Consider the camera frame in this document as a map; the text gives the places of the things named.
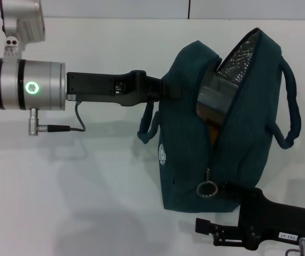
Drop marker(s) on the orange pear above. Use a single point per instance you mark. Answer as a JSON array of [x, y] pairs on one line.
[[213, 136]]

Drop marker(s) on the dark teal insulated lunch bag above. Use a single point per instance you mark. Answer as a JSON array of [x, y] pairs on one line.
[[248, 160]]

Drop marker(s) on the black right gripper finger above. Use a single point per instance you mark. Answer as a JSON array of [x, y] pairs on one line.
[[227, 236], [231, 190]]

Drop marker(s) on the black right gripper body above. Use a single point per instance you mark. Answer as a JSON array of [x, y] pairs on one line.
[[275, 218]]

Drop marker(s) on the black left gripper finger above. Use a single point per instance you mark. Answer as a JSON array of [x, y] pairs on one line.
[[165, 90]]

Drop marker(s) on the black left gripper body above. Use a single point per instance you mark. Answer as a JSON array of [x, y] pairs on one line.
[[96, 85]]

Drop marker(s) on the clear plastic container blue seal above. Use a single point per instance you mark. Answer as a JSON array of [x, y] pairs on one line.
[[216, 93]]

